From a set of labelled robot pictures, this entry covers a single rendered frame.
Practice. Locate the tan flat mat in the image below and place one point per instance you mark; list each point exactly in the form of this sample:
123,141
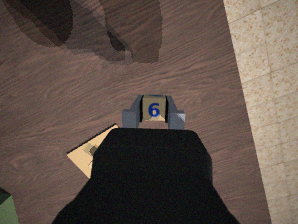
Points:
83,155

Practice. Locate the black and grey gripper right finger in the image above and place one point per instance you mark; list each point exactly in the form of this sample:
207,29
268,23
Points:
174,117

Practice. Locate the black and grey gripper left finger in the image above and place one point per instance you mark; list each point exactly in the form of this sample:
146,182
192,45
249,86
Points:
133,116

